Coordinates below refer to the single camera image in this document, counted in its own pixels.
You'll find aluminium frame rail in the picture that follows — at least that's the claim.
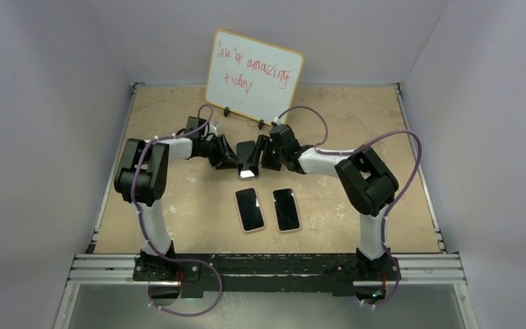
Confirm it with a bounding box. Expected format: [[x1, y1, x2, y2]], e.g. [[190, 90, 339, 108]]
[[66, 254, 466, 285]]

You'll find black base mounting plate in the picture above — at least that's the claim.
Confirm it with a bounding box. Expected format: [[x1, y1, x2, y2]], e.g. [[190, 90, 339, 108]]
[[132, 252, 401, 300]]

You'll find green phone black screen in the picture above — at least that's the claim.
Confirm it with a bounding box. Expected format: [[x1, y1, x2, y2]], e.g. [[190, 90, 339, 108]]
[[236, 188, 265, 232]]

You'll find yellow framed whiteboard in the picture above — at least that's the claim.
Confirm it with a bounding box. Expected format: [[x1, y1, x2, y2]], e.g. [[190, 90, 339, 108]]
[[205, 29, 304, 125]]

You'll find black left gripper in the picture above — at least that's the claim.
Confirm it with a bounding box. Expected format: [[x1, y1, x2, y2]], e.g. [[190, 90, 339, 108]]
[[199, 136, 240, 170]]

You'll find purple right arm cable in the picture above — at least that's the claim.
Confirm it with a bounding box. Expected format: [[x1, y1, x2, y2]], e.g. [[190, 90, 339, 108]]
[[273, 106, 423, 260]]

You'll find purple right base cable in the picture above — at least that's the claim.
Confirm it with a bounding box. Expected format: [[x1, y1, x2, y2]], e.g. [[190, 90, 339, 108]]
[[359, 256, 402, 310]]

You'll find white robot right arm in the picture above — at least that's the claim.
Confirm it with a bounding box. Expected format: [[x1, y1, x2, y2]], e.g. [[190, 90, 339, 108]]
[[238, 124, 399, 279]]

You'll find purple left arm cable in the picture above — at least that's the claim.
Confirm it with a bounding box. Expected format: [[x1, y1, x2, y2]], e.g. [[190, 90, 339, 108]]
[[131, 104, 214, 269]]

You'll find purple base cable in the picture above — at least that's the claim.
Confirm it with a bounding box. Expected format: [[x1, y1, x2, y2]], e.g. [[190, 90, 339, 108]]
[[359, 256, 402, 310], [147, 258, 225, 318]]

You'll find beige phone case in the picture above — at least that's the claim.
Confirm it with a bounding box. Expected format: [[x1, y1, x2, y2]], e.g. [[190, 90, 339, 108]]
[[272, 188, 302, 233]]

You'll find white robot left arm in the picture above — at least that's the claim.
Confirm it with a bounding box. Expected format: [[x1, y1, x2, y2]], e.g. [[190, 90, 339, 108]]
[[114, 117, 239, 280]]

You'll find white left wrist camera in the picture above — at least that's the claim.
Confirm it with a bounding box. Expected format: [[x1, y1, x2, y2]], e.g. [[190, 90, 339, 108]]
[[205, 121, 221, 136]]

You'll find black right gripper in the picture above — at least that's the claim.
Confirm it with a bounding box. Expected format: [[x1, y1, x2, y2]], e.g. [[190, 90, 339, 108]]
[[248, 135, 286, 171]]

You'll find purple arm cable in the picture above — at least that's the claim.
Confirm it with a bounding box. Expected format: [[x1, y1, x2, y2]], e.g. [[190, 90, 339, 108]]
[[273, 106, 423, 260], [131, 104, 214, 269]]

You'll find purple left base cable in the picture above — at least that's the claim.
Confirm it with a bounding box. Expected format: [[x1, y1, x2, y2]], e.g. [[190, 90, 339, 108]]
[[147, 258, 225, 318]]

